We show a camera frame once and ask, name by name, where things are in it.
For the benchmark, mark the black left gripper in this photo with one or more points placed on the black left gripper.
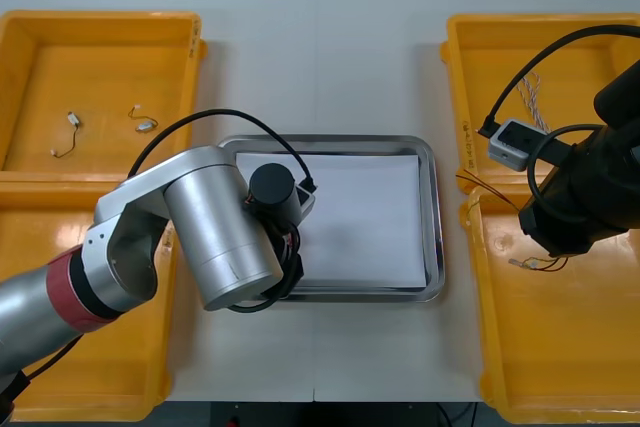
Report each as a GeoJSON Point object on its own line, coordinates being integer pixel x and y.
{"type": "Point", "coordinates": [296, 272]}

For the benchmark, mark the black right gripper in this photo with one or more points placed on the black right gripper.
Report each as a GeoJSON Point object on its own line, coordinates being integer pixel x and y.
{"type": "Point", "coordinates": [575, 212]}

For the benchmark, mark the silver-grey left robot arm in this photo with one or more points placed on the silver-grey left robot arm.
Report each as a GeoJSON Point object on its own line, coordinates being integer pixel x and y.
{"type": "Point", "coordinates": [215, 227]}

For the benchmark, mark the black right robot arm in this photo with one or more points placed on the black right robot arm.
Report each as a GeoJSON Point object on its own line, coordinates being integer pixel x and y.
{"type": "Point", "coordinates": [620, 97]}

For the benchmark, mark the red-brown harness with white connector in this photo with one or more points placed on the red-brown harness with white connector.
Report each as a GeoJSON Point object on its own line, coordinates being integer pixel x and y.
{"type": "Point", "coordinates": [537, 263]}

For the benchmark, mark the white paper sheet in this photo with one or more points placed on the white paper sheet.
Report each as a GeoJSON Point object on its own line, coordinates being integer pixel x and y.
{"type": "Point", "coordinates": [370, 217]}

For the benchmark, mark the yellow-orange plastic bin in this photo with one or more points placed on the yellow-orange plastic bin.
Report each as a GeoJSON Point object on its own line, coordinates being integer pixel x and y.
{"type": "Point", "coordinates": [565, 72]}
{"type": "Point", "coordinates": [560, 347]}
{"type": "Point", "coordinates": [125, 347]}
{"type": "Point", "coordinates": [100, 87]}

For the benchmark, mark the steel tray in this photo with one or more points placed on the steel tray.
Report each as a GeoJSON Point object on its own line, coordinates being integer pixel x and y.
{"type": "Point", "coordinates": [435, 207]}

